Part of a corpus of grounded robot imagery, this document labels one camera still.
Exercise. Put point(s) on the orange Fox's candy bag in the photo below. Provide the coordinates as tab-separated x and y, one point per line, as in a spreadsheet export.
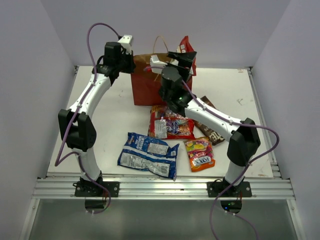
200	154

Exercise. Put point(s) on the brown kettle chips bag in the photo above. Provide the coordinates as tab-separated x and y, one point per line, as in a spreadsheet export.
214	137

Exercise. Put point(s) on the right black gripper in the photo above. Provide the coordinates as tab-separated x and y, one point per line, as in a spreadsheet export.
185	60

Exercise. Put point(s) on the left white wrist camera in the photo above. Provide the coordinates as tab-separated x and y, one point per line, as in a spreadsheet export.
126	42

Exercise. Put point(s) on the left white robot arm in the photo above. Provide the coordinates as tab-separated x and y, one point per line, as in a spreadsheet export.
75	124

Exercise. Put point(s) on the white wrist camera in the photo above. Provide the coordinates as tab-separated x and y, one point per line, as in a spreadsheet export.
126	42
156	64

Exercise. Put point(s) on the blue white snack bag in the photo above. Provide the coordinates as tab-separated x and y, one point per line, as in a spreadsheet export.
148	154

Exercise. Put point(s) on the red white chips bag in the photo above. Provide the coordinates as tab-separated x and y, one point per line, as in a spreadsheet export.
185	47

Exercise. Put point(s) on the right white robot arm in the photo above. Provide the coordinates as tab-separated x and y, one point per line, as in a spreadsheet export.
241	135

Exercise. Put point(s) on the red assorted candy bag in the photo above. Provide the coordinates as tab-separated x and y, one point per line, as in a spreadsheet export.
164	124

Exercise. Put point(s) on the aluminium front rail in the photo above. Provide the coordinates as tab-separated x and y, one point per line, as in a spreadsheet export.
147	187

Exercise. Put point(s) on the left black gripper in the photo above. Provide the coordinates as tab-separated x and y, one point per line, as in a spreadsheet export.
130	57

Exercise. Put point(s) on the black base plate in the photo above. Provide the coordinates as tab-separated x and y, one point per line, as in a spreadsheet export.
86	188
217	188

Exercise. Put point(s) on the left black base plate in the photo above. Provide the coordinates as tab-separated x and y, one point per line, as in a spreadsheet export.
86	188

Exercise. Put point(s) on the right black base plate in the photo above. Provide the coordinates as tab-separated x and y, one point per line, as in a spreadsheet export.
217	188

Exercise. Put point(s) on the red paper bag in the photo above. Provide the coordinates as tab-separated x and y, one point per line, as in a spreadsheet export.
146	84

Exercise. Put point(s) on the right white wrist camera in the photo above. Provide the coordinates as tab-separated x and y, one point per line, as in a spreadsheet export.
156	64

